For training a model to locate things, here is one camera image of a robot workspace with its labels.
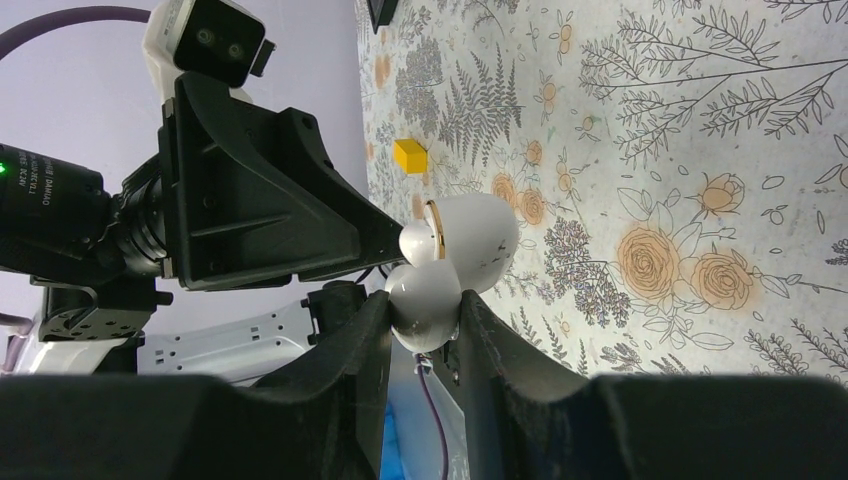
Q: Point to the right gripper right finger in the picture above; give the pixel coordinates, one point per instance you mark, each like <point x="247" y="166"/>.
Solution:
<point x="529" y="417"/>

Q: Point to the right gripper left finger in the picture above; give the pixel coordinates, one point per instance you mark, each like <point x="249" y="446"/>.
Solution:
<point x="319" y="417"/>

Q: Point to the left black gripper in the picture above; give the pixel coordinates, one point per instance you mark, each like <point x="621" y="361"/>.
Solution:
<point x="254" y="199"/>

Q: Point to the white earbud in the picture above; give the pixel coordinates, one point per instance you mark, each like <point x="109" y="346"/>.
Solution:
<point x="417" y="242"/>

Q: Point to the white earbud charging case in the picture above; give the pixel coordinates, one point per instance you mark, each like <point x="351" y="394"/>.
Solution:
<point x="477" y="237"/>

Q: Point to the yellow block near arm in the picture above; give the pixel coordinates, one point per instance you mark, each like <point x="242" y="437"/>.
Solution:
<point x="411" y="156"/>

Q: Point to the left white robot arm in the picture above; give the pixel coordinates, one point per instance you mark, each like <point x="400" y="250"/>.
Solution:
<point x="97" y="255"/>

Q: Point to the blue bin background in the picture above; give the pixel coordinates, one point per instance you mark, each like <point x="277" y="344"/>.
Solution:
<point x="391" y="461"/>

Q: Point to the floral table mat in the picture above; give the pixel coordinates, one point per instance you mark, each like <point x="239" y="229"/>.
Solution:
<point x="677" y="169"/>

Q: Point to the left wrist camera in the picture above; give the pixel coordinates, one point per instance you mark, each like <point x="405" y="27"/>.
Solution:
<point x="219" y="39"/>

